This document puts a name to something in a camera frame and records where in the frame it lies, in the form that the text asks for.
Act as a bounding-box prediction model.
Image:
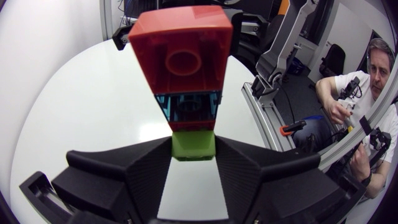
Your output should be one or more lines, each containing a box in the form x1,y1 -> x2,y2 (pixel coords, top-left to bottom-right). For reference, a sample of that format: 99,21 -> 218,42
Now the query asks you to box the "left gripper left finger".
51,136 -> 173,224

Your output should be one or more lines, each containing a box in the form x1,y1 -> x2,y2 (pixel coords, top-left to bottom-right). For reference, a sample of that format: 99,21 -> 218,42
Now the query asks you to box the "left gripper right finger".
215,136 -> 346,224

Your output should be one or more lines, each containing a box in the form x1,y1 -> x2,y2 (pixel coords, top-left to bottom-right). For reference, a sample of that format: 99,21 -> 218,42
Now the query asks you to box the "green toy brick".
171,129 -> 217,162

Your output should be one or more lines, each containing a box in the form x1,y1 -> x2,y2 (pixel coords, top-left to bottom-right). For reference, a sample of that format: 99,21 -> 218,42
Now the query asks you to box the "thin red toy brick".
168,119 -> 216,133

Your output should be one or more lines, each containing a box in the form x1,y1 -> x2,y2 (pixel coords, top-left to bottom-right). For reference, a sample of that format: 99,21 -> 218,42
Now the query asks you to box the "blue toy brick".
154,90 -> 223,123

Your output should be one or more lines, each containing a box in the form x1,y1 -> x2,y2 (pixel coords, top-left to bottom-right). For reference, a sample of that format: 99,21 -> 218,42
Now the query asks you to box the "large red toy brick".
127,4 -> 234,95

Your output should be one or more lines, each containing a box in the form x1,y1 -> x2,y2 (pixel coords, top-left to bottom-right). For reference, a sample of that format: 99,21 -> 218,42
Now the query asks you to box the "person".
315,37 -> 398,200

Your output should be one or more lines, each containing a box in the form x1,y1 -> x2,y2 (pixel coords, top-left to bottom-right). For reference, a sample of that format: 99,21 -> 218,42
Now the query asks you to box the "black office chair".
319,43 -> 346,78

